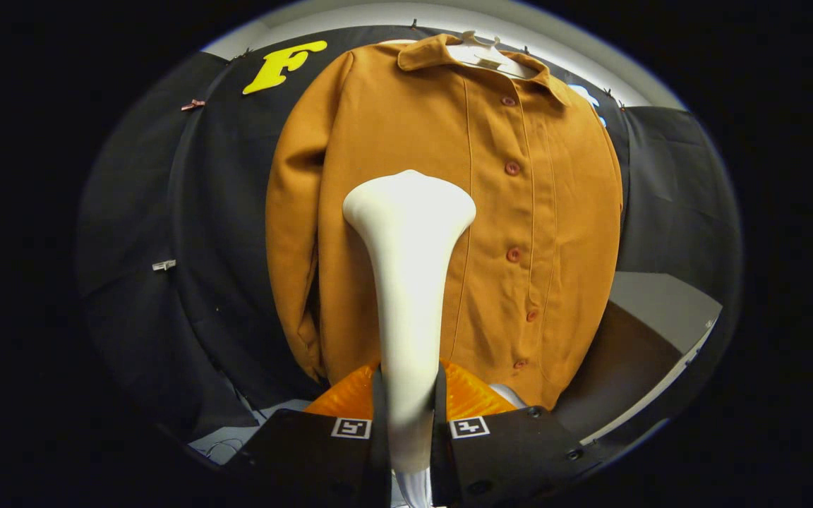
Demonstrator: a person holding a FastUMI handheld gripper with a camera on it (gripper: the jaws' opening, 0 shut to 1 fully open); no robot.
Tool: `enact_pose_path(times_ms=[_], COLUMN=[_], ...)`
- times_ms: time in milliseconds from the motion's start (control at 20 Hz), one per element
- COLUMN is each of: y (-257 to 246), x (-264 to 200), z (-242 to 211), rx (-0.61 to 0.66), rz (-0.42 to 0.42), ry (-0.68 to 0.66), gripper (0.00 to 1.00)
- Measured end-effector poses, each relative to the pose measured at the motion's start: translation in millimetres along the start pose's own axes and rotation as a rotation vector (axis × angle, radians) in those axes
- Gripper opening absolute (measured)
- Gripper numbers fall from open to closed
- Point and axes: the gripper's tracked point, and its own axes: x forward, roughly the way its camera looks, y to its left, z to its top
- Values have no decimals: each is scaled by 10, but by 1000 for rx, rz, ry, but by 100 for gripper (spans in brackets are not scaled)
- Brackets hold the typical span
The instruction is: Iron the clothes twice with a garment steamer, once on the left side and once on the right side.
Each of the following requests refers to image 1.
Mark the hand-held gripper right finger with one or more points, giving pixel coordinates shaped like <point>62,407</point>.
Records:
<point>440,451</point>

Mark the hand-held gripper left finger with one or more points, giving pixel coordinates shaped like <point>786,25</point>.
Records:
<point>380,451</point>

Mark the white garment steamer head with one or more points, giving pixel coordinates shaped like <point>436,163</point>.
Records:
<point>410,282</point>

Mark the orange button-up shirt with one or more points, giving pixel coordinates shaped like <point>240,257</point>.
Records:
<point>350,127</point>

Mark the black backdrop cloth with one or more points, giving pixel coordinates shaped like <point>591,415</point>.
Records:
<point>223,247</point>

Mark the grey cabinet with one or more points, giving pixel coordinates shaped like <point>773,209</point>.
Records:
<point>667,310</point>

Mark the white clip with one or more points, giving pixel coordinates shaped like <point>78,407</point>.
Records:
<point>164,265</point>

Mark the red clip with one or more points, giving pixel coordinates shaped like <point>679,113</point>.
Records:
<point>193,104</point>

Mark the white mannequin torso form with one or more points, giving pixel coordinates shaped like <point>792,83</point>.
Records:
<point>480,55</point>

